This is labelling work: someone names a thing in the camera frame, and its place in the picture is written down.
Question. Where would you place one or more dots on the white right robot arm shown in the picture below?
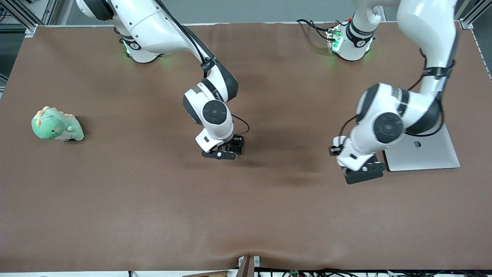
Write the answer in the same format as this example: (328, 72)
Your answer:
(153, 27)

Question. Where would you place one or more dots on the silver laptop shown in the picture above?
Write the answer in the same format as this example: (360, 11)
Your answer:
(430, 154)

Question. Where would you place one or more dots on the small green connector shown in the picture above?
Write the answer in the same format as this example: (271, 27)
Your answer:
(294, 273)

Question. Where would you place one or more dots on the brown table cloth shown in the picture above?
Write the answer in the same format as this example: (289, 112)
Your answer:
(192, 211)

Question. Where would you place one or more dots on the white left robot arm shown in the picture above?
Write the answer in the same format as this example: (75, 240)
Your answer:
(423, 23)

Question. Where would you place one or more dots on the green lit base connector box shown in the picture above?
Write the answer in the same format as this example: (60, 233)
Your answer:
(334, 40)

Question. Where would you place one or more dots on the metal table clamp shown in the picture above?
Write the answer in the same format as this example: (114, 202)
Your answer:
(246, 267)

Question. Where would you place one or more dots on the green dinosaur plush toy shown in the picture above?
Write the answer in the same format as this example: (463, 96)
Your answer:
(50, 127)

